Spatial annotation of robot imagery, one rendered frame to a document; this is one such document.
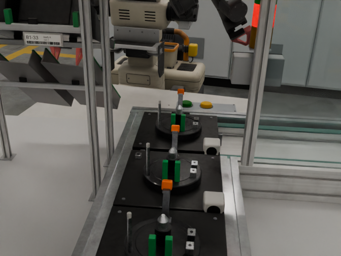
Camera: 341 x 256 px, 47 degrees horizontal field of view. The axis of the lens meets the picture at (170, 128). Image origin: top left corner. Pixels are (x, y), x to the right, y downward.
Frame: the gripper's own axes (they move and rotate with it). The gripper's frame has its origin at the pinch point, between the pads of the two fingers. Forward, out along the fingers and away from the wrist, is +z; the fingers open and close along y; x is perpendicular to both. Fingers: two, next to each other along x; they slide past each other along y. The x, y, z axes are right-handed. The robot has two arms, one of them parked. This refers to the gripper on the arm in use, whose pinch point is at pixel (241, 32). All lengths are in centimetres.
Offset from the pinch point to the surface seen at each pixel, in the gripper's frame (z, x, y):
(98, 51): 169, 161, 248
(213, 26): 192, 34, 213
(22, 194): -25, 68, -37
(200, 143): -3.1, 22.8, -32.5
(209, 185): -13, 21, -50
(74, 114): 3, 70, 8
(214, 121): 6.9, 19.4, -21.1
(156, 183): -22, 30, -49
